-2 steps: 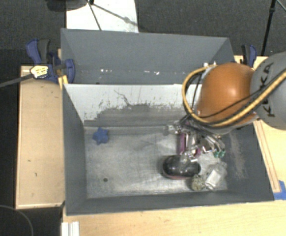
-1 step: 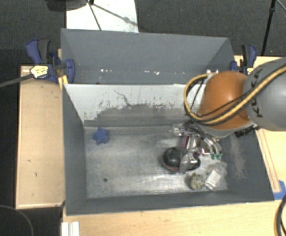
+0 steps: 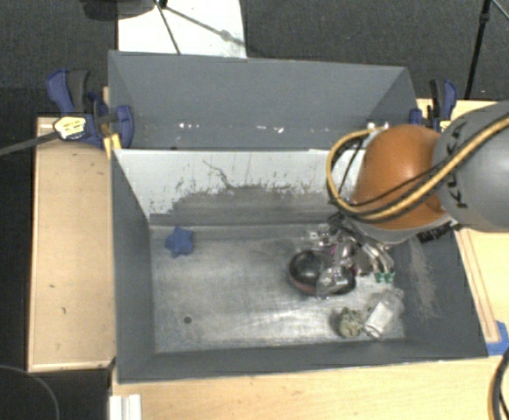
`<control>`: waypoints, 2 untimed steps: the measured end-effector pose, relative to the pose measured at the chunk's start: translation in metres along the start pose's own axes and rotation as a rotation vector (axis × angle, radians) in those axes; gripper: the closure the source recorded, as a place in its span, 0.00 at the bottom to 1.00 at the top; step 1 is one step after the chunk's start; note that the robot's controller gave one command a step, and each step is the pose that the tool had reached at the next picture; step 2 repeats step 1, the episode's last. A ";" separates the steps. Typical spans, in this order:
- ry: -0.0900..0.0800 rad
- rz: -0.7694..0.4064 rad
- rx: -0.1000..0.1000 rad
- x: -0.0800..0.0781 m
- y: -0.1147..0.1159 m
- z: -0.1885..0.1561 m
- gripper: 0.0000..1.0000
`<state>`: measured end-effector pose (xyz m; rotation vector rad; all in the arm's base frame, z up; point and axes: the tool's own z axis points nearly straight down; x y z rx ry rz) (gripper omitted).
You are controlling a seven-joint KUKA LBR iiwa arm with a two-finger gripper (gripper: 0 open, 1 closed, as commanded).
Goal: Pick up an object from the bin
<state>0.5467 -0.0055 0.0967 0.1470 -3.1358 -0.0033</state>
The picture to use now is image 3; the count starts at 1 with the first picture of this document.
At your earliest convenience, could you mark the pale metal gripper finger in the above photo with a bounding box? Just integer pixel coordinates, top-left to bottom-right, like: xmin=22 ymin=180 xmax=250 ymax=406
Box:
xmin=316 ymin=266 xmax=355 ymax=299
xmin=306 ymin=224 xmax=339 ymax=249

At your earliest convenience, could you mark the black and red ball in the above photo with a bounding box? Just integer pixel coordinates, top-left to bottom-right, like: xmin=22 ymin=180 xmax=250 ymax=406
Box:
xmin=287 ymin=249 xmax=357 ymax=298

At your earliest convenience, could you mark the grey-green lumpy toy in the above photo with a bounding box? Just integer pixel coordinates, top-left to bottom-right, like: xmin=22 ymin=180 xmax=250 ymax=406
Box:
xmin=335 ymin=306 xmax=366 ymax=339

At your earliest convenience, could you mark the clear plastic bottle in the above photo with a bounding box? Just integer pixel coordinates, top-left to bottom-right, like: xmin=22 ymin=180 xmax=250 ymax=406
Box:
xmin=361 ymin=288 xmax=406 ymax=339

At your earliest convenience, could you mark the grey metal bin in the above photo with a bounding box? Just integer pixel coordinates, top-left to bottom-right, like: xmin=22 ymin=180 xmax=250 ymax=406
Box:
xmin=106 ymin=49 xmax=490 ymax=384

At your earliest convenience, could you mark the blue star-shaped toy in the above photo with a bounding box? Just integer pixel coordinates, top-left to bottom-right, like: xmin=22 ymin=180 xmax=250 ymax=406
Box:
xmin=164 ymin=226 xmax=196 ymax=259

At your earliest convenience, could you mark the pale wood board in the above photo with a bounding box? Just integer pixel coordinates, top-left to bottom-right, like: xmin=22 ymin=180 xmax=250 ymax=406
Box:
xmin=26 ymin=115 xmax=118 ymax=374

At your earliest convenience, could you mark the black cylinder on white bracket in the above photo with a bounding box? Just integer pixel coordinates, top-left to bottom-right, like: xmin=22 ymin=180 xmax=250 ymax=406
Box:
xmin=415 ymin=221 xmax=460 ymax=245

